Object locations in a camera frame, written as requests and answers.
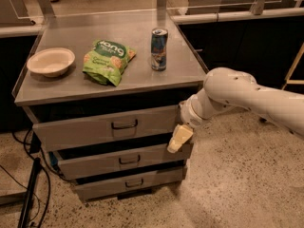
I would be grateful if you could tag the wooden frame stand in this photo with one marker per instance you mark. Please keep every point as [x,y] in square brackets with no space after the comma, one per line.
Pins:
[288,80]

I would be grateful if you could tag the white paper bowl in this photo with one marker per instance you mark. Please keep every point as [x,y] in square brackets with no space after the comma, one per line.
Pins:
[51,62]

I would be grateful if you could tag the grey top drawer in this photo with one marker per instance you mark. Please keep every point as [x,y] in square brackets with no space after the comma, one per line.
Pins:
[107,128]

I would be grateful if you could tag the grey bottom drawer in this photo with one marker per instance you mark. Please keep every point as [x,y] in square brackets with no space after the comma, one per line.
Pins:
[112,187]

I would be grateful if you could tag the green chips bag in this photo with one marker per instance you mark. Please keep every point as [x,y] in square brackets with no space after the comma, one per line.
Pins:
[106,62]

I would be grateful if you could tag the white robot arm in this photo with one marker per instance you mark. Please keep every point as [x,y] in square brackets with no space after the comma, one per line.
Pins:
[224,89]

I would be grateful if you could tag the blue energy drink can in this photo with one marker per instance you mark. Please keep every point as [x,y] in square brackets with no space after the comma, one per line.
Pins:
[158,48]

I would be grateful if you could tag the grey drawer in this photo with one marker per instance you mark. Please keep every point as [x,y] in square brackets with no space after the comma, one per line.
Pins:
[112,187]
[107,128]
[84,167]

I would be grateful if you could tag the black metal floor bar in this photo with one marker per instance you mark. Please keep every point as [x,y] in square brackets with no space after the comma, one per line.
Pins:
[23,220]

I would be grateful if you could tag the grey middle drawer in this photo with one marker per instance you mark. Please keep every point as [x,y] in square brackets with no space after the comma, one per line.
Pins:
[84,167]

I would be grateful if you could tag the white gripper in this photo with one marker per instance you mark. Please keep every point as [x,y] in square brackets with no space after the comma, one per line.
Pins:
[190,115]

